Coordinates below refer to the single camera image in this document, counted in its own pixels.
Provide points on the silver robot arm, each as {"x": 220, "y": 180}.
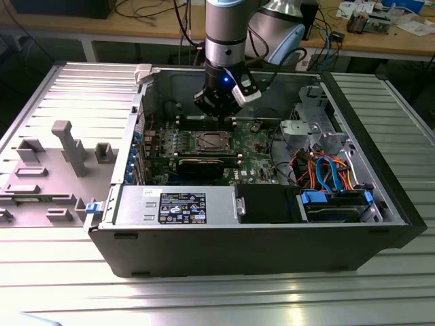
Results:
{"x": 224, "y": 34}

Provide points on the white paper sheets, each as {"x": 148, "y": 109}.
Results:
{"x": 414, "y": 28}

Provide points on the silver square CPU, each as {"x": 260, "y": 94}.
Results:
{"x": 213, "y": 141}

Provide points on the finned metal cooler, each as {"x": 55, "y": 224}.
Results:
{"x": 356, "y": 23}

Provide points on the blue case latch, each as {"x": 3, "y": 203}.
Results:
{"x": 93, "y": 208}

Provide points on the small black adapter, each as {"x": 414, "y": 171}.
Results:
{"x": 338, "y": 36}

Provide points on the large black device case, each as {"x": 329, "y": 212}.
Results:
{"x": 61, "y": 8}

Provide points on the black graphics card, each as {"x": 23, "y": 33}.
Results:
{"x": 200, "y": 169}

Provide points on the black RAM slot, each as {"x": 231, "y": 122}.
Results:
{"x": 187, "y": 121}
{"x": 232, "y": 162}
{"x": 204, "y": 127}
{"x": 204, "y": 153}

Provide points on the hard disk in blue carrier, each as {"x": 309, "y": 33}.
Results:
{"x": 312, "y": 197}

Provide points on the round coin cell battery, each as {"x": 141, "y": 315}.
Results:
{"x": 256, "y": 127}

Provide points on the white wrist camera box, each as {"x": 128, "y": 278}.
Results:
{"x": 246, "y": 98}

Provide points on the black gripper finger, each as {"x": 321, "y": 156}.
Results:
{"x": 207, "y": 102}
{"x": 234, "y": 108}

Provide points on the grey electronic device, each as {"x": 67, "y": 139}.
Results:
{"x": 377, "y": 24}

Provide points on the grey plastic parts rack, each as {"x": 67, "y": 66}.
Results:
{"x": 57, "y": 176}

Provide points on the long wooden desk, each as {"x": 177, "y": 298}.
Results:
{"x": 142, "y": 27}

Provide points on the white printed card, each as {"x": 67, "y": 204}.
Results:
{"x": 346, "y": 8}

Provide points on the pale grey case latch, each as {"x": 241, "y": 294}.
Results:
{"x": 142, "y": 73}

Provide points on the upright black box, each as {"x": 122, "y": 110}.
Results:
{"x": 312, "y": 23}

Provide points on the blue cardboard box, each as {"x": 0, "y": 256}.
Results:
{"x": 408, "y": 5}

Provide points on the silver power supply unit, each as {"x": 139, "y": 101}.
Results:
{"x": 136, "y": 207}

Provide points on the grey metal disk bay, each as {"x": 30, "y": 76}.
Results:
{"x": 306, "y": 129}

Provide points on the green motherboard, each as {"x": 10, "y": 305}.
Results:
{"x": 251, "y": 163}

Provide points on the black PC case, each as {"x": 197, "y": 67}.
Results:
{"x": 238, "y": 251}

